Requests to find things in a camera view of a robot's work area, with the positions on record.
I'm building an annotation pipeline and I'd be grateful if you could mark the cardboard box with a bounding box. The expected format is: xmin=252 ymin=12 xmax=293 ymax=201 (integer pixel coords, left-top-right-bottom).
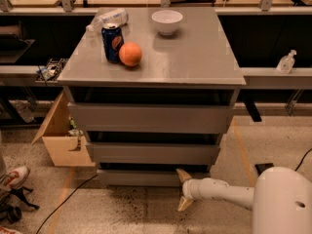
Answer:
xmin=32 ymin=92 xmax=95 ymax=167

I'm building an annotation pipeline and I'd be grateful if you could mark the black floor cable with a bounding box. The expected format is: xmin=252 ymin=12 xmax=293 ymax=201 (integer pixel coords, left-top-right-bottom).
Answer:
xmin=34 ymin=174 xmax=99 ymax=234

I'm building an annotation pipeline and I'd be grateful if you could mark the orange fruit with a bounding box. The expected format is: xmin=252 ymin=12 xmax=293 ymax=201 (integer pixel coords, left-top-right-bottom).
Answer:
xmin=119 ymin=42 xmax=142 ymax=67

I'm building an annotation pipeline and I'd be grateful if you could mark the black pedal cable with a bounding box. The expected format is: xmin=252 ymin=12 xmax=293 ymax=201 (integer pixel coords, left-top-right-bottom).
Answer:
xmin=293 ymin=147 xmax=312 ymax=173

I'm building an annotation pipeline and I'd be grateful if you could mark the blue pepsi can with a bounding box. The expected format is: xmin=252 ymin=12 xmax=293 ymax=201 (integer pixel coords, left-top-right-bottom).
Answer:
xmin=101 ymin=23 xmax=124 ymax=63

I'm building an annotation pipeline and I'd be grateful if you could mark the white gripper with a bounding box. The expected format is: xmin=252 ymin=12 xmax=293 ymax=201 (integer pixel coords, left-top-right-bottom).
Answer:
xmin=176 ymin=169 xmax=204 ymax=212

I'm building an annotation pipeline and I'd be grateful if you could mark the white bowl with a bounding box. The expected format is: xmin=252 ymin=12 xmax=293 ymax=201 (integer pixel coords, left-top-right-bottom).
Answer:
xmin=151 ymin=10 xmax=183 ymax=35

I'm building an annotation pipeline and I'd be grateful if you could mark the clear plastic bottle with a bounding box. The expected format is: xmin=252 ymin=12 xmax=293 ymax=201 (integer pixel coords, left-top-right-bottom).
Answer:
xmin=86 ymin=8 xmax=129 ymax=33

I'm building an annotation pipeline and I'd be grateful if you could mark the clutter on shelf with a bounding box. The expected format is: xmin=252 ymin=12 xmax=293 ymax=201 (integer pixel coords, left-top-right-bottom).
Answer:
xmin=37 ymin=58 xmax=67 ymax=82

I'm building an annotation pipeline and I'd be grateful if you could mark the long grey shelf rail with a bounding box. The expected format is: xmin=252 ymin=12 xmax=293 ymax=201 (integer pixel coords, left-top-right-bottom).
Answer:
xmin=0 ymin=65 xmax=312 ymax=90

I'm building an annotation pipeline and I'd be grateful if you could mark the grey drawer cabinet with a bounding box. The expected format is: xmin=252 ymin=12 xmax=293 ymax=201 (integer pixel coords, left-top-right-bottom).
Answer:
xmin=58 ymin=7 xmax=245 ymax=177

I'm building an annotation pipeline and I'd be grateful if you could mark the hand sanitizer bottle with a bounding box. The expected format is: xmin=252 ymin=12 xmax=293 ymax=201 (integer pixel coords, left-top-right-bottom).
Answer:
xmin=276 ymin=50 xmax=296 ymax=74

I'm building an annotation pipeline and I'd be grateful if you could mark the black foot pedal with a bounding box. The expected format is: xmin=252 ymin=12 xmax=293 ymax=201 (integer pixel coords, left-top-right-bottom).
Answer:
xmin=254 ymin=163 xmax=274 ymax=176

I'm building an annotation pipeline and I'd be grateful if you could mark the grey drawer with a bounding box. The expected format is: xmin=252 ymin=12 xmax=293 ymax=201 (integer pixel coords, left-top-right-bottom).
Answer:
xmin=68 ymin=102 xmax=233 ymax=134
xmin=86 ymin=142 xmax=219 ymax=165
xmin=97 ymin=169 xmax=212 ymax=188

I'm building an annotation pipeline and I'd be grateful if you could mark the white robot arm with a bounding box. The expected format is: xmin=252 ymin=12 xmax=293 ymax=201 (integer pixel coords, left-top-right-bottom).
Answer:
xmin=177 ymin=167 xmax=312 ymax=234

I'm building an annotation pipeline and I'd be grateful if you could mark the white sneaker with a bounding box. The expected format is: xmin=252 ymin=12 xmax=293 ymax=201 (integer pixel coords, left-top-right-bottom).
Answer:
xmin=0 ymin=166 xmax=30 ymax=189

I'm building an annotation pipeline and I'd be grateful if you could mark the grey bottom drawer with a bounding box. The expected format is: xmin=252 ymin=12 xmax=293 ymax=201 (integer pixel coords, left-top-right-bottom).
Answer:
xmin=97 ymin=169 xmax=212 ymax=188

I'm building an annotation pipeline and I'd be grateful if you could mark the black tripod stand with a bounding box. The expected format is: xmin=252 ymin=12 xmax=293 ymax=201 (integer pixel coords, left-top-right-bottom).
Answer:
xmin=0 ymin=186 xmax=40 ymax=223

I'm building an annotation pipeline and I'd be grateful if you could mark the grey middle drawer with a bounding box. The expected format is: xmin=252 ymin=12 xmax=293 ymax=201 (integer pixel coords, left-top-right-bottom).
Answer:
xmin=86 ymin=142 xmax=219 ymax=165

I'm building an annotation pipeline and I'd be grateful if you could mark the grey top drawer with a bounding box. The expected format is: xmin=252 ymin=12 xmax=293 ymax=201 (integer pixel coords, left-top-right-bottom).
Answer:
xmin=68 ymin=102 xmax=233 ymax=134

